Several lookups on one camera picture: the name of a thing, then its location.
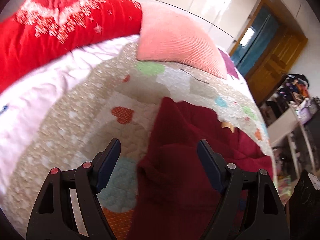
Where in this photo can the wooden door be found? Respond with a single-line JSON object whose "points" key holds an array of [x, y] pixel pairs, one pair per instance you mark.
{"points": [[279, 56]]}

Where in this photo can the pink ribbed pillow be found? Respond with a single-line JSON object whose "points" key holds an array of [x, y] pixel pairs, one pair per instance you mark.
{"points": [[168, 36]]}

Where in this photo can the red snowflake duvet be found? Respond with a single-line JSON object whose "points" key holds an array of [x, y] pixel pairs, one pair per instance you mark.
{"points": [[43, 30]]}

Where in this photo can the heart-patterned quilt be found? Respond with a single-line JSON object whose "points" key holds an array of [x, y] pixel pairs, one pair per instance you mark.
{"points": [[120, 98]]}

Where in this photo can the purple pillow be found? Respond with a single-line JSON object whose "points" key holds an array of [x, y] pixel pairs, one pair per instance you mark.
{"points": [[230, 67]]}

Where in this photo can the blue door curtain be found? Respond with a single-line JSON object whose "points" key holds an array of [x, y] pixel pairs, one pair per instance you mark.
{"points": [[255, 40]]}

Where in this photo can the dark red knit garment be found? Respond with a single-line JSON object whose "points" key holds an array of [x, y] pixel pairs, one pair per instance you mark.
{"points": [[175, 198]]}

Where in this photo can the white bed sheet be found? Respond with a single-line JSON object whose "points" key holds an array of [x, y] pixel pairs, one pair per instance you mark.
{"points": [[25, 104]]}

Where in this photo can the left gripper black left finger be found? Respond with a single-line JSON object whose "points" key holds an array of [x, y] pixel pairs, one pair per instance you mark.
{"points": [[52, 216]]}

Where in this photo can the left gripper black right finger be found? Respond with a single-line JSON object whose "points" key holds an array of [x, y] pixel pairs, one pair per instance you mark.
{"points": [[249, 206]]}

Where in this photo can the white side table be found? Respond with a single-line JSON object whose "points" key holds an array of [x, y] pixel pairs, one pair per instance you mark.
{"points": [[283, 128]]}

